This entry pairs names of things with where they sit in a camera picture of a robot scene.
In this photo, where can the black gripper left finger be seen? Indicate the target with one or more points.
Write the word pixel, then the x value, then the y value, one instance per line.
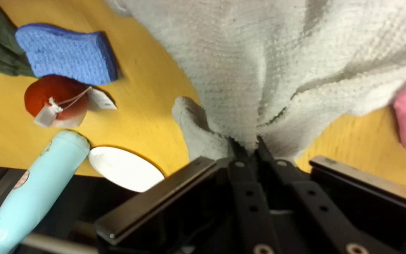
pixel 254 220

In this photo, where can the red plush radish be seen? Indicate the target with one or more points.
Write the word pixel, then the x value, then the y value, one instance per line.
pixel 60 102

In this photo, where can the white round plate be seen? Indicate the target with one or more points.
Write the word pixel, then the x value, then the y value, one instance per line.
pixel 124 168

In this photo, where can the blue sponge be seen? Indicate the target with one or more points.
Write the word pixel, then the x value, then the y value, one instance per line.
pixel 84 57

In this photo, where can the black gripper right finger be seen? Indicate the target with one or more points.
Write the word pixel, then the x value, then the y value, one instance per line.
pixel 317 222

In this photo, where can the light blue water bottle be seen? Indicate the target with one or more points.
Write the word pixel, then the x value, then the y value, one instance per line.
pixel 36 191

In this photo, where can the grey white towel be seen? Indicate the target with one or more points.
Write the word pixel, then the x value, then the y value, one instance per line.
pixel 275 72

